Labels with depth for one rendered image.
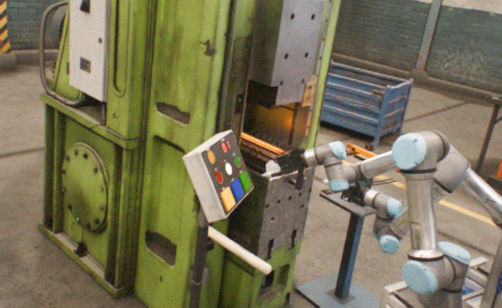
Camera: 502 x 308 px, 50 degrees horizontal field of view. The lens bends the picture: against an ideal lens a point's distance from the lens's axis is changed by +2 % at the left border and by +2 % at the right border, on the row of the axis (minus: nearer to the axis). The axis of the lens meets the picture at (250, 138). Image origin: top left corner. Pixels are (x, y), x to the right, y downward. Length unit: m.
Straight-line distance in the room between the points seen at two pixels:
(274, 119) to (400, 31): 7.88
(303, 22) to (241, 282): 1.39
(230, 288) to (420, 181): 1.49
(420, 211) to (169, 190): 1.41
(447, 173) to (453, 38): 8.19
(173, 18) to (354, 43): 8.78
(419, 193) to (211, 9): 1.16
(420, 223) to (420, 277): 0.18
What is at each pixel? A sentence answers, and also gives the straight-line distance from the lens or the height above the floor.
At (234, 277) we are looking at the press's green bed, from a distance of 2.99.
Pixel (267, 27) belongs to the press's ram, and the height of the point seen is 1.62.
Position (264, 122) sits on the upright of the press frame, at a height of 1.03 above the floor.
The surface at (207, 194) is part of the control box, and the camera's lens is 2.08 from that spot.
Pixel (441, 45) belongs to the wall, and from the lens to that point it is 10.44.
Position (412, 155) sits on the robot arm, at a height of 1.38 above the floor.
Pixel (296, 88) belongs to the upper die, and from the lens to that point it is 2.63.
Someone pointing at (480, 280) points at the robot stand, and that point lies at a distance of 2.59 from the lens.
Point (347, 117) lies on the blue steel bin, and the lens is 6.53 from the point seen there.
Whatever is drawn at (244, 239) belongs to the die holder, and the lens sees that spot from 2.85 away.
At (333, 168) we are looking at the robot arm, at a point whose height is 1.18.
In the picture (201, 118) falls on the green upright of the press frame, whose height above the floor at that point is 1.19.
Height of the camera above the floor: 1.93
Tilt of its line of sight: 19 degrees down
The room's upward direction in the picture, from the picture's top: 8 degrees clockwise
